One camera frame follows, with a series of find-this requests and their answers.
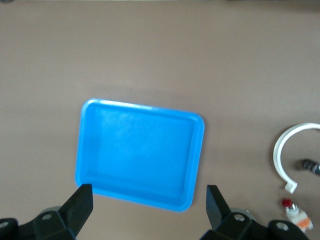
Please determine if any blue plastic tray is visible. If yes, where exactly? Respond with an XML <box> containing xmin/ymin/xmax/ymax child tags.
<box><xmin>74</xmin><ymin>98</ymin><xmax>206</xmax><ymax>213</ymax></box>

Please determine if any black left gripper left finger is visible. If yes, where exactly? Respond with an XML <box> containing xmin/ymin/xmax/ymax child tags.
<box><xmin>0</xmin><ymin>183</ymin><xmax>95</xmax><ymax>240</ymax></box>

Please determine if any brown table cover mat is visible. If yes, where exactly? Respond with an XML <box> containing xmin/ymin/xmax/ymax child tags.
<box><xmin>0</xmin><ymin>0</ymin><xmax>320</xmax><ymax>240</ymax></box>

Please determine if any red indicator light orange white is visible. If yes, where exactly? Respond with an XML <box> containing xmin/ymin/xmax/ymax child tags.
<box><xmin>281</xmin><ymin>198</ymin><xmax>315</xmax><ymax>231</ymax></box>

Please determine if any large white semicircular pipe clamp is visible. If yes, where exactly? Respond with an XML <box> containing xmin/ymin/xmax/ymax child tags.
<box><xmin>272</xmin><ymin>122</ymin><xmax>320</xmax><ymax>195</ymax></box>

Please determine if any yellow mushroom push button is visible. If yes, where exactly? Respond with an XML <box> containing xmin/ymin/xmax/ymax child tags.
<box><xmin>300</xmin><ymin>159</ymin><xmax>320</xmax><ymax>176</ymax></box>

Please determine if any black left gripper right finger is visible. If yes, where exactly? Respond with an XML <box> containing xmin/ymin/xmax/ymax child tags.
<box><xmin>201</xmin><ymin>184</ymin><xmax>311</xmax><ymax>240</ymax></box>

